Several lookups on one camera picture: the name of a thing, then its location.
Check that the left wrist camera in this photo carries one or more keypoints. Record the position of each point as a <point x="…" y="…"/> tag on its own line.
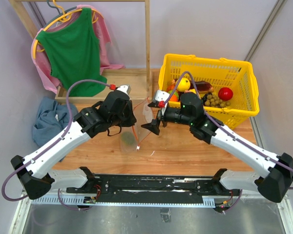
<point x="125" y="89"/>

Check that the blue crumpled cloth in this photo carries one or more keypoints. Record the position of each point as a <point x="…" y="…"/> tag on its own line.
<point x="52" y="118"/>

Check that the clear zip top bag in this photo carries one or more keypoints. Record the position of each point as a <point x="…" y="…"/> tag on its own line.
<point x="143" y="114"/>

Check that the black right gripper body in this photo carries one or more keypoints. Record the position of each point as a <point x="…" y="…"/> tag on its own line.
<point x="173" y="115"/>

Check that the yellow toy lemon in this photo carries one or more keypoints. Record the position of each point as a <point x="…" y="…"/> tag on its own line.
<point x="183" y="85"/>

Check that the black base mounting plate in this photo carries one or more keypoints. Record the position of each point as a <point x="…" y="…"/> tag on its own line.
<point x="155" y="185"/>

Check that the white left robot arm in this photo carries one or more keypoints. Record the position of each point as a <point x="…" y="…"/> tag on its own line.
<point x="35" y="170"/>

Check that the yellow clothes hanger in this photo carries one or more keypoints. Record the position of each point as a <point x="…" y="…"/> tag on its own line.
<point x="63" y="16"/>

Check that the orange toy carrot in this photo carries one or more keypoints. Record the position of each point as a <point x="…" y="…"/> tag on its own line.
<point x="128" y="138"/>

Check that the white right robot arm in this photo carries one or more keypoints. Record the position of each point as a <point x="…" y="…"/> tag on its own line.
<point x="272" y="174"/>

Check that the orange toy tangerine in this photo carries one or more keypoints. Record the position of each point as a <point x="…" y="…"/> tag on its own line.
<point x="171" y="85"/>

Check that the yellow plastic shopping basket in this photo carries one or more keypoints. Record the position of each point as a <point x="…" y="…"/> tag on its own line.
<point x="235" y="74"/>

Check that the pink shirt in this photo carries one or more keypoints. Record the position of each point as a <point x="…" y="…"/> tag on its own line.
<point x="42" y="63"/>

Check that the red toy apple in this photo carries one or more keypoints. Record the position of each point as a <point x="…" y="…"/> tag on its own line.
<point x="225" y="94"/>

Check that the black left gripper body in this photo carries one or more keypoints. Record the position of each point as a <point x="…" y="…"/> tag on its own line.
<point x="124" y="120"/>

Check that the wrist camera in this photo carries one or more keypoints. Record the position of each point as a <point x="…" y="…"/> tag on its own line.
<point x="125" y="89"/>
<point x="160" y="100"/>

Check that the dark red toy eggplant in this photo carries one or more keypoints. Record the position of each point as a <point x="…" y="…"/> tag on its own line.
<point x="204" y="87"/>

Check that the green tank top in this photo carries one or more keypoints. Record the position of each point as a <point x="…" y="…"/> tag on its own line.
<point x="74" y="55"/>

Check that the toy grape bunch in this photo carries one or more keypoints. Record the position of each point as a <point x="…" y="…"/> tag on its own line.
<point x="211" y="100"/>

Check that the white slotted cable duct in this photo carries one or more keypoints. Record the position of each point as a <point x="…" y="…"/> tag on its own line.
<point x="126" y="200"/>

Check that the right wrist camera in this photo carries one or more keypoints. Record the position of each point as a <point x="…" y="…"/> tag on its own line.
<point x="160" y="100"/>

